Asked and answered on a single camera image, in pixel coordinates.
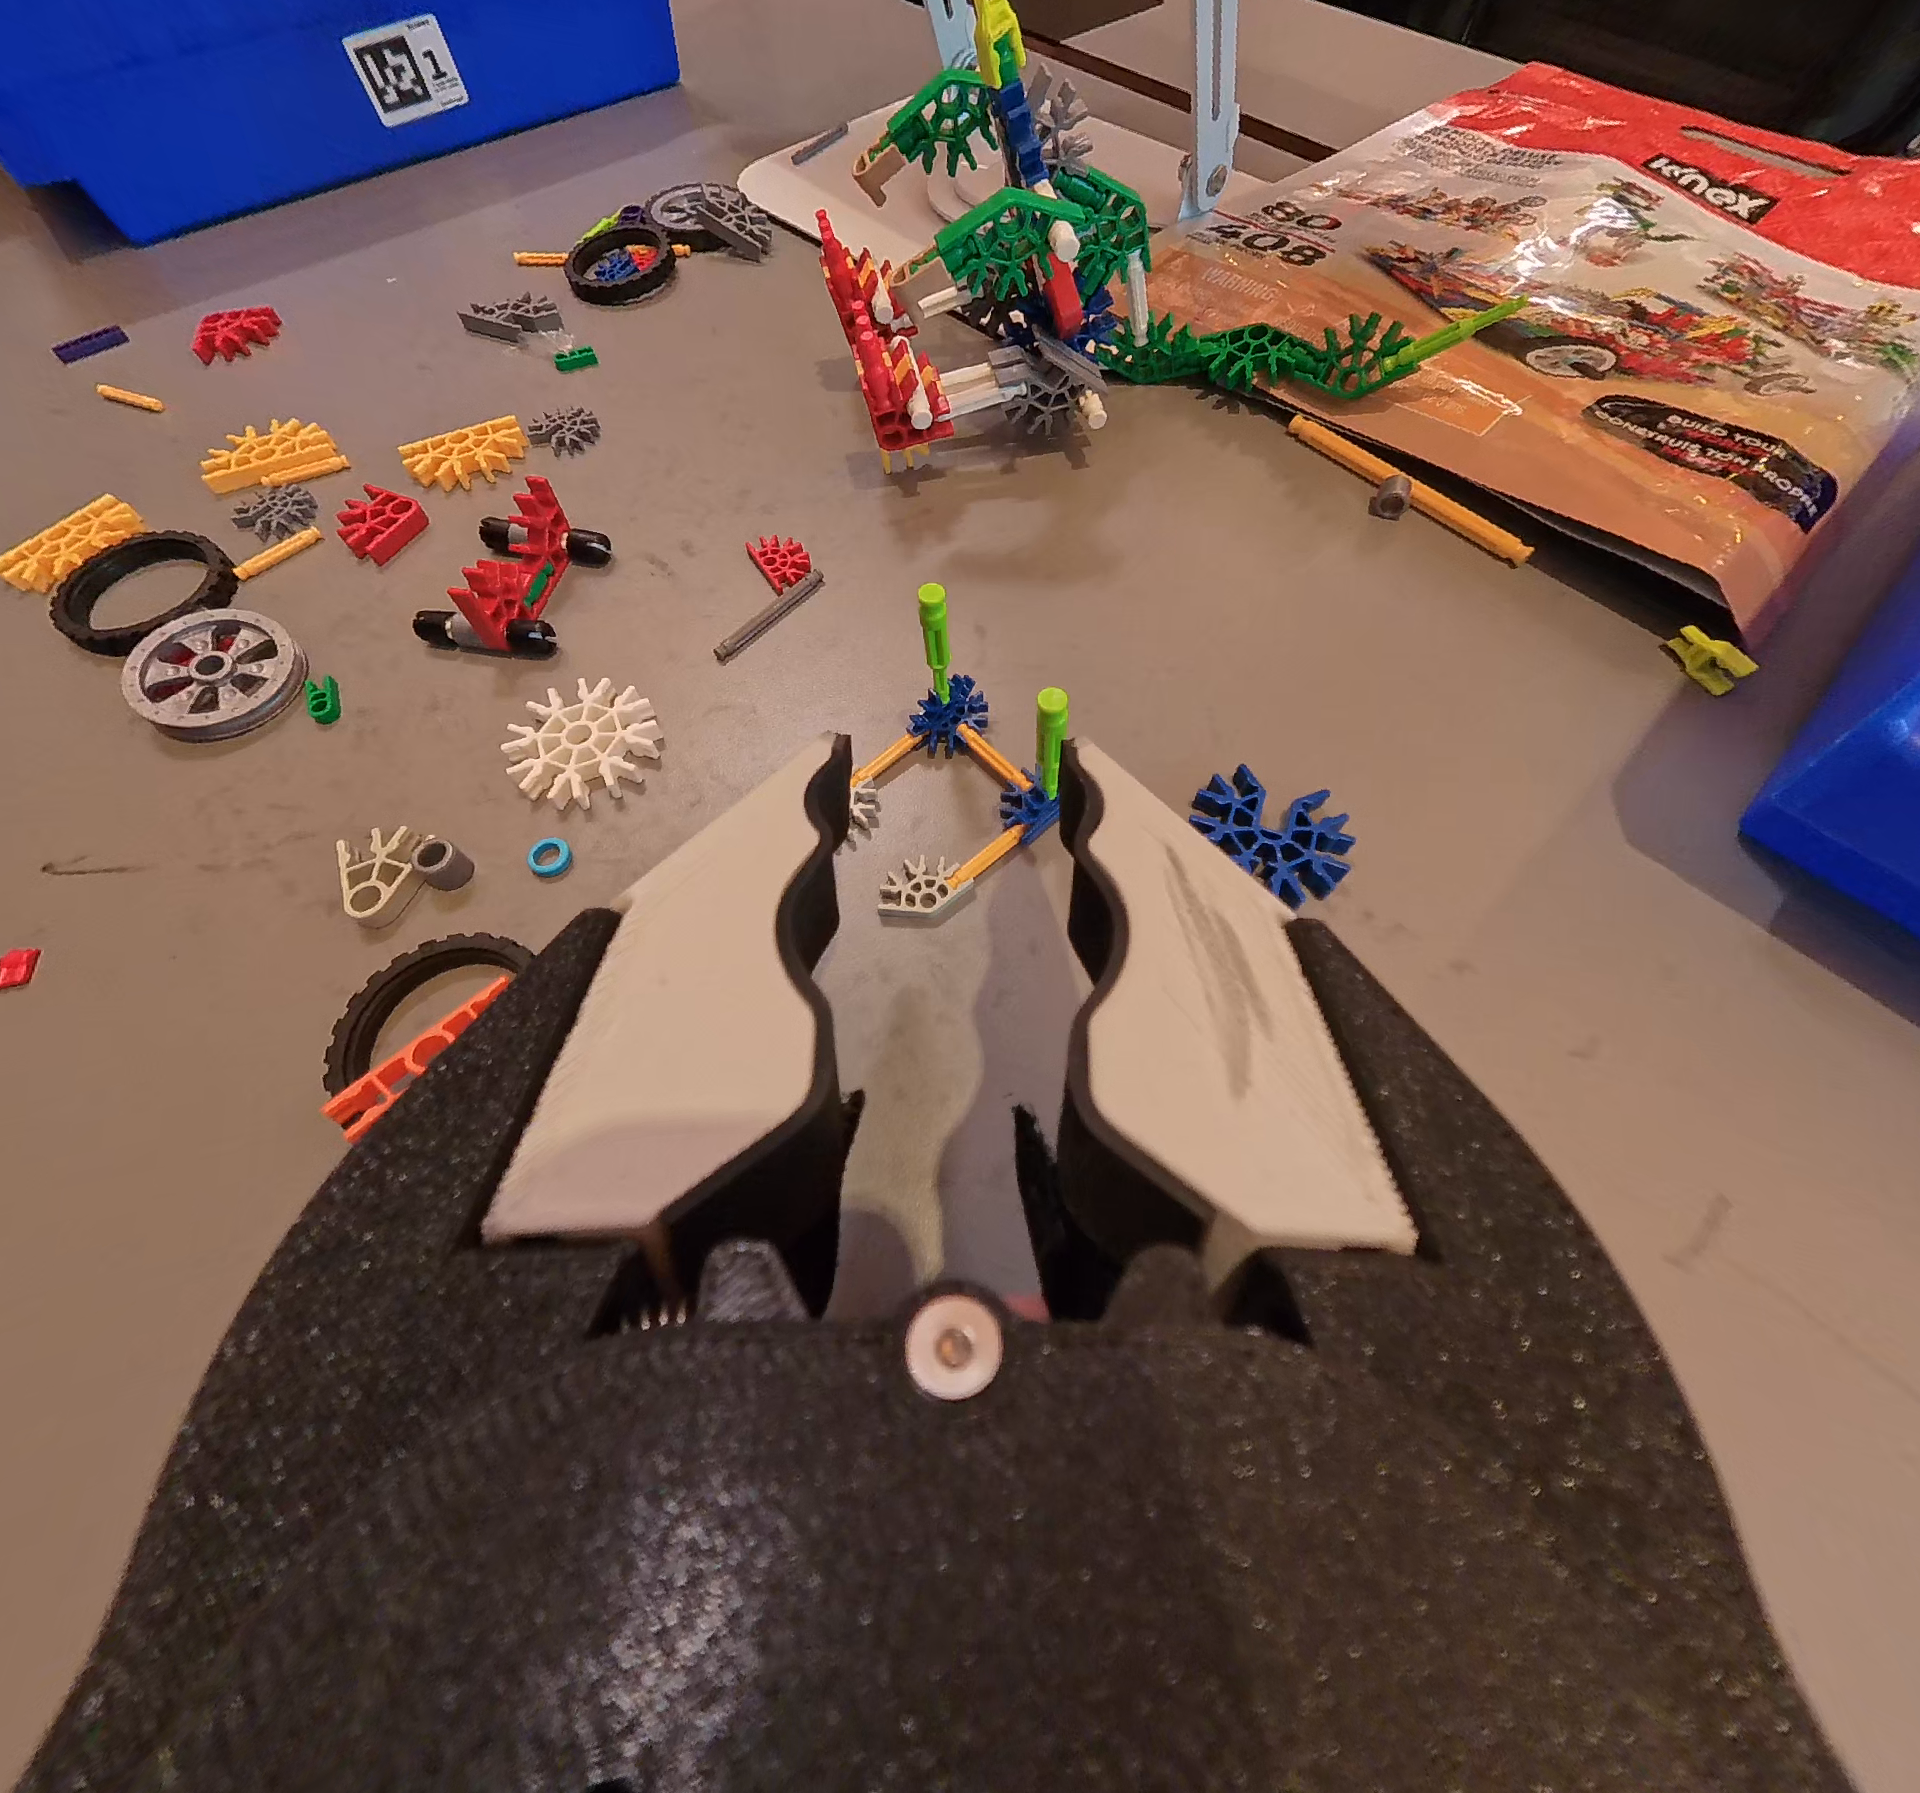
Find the dark grey fan connector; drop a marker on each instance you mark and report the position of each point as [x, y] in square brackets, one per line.
[737, 224]

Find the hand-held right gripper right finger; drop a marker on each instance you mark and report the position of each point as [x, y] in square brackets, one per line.
[1231, 1044]

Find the cream fan connector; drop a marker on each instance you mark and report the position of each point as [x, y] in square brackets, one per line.
[373, 886]

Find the red connector with grey rod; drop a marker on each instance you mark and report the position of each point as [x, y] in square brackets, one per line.
[779, 560]

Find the red fan connector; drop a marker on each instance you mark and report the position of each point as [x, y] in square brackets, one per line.
[237, 335]
[383, 525]

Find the small black rubber tyre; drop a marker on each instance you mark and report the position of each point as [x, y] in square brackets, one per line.
[577, 270]

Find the grey spacer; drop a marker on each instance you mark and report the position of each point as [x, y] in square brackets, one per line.
[1389, 494]
[446, 867]

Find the lime clip connector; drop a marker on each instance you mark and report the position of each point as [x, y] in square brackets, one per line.
[1711, 660]

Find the white snowflake connector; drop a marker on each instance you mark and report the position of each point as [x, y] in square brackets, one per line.
[579, 741]

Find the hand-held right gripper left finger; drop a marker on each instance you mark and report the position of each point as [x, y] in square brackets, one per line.
[676, 1044]

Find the orange rod with grey clip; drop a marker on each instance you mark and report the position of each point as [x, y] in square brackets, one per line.
[1463, 525]

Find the short yellow rod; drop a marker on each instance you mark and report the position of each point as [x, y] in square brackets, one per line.
[277, 552]
[132, 398]

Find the red connector assembly black caps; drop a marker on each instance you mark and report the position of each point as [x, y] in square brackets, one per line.
[509, 593]

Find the orange ladder connector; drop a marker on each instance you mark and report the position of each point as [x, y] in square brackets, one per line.
[375, 1096]

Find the silver spoked wheel hub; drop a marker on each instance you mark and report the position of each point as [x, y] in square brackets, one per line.
[214, 675]

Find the blue snowflake connector pair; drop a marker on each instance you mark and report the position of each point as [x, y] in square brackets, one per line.
[1271, 833]

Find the small grey snowflake connector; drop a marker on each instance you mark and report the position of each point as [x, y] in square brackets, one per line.
[274, 511]
[566, 430]

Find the grey connector pair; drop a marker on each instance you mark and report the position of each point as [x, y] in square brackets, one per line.
[509, 315]

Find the multicoloured toy construction model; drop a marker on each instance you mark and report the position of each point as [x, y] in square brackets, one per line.
[1049, 224]

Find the white adjustable book stand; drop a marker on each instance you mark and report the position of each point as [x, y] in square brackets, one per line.
[1215, 24]

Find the yellow fan connector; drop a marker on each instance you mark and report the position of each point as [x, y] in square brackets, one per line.
[461, 453]
[67, 541]
[277, 458]

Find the dark purple bar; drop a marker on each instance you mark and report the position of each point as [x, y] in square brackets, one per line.
[90, 342]

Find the blue plastic bin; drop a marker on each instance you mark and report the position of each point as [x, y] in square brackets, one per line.
[1851, 803]

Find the red toy set bag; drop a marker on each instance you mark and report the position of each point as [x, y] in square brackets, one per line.
[1501, 398]

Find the small grey spoked wheel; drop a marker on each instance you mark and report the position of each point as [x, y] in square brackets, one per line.
[672, 211]

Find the small red flat piece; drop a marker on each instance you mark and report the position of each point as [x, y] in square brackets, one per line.
[17, 969]

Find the blue and yellow rod frame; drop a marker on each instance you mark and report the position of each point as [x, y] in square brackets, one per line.
[947, 712]

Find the blue bin with square tag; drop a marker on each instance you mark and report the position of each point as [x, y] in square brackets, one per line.
[196, 24]

